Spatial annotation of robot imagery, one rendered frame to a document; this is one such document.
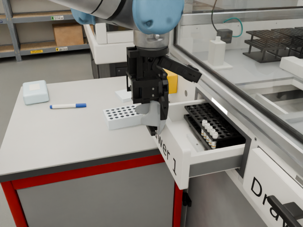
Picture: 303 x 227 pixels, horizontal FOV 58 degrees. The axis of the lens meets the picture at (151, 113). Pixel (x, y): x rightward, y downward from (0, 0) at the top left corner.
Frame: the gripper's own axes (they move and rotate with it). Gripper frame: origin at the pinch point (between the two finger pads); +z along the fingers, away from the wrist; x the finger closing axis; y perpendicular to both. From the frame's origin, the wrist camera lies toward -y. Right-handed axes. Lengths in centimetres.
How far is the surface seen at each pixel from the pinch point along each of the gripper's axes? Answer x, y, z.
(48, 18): -365, 47, 34
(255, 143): 16.2, -16.1, -2.3
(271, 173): 23.9, -14.3, -1.3
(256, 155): 19.2, -14.3, -2.0
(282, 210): 31.3, -10.9, -0.7
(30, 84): -61, 38, 10
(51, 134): -26.2, 28.9, 14.5
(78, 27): -377, 8, 50
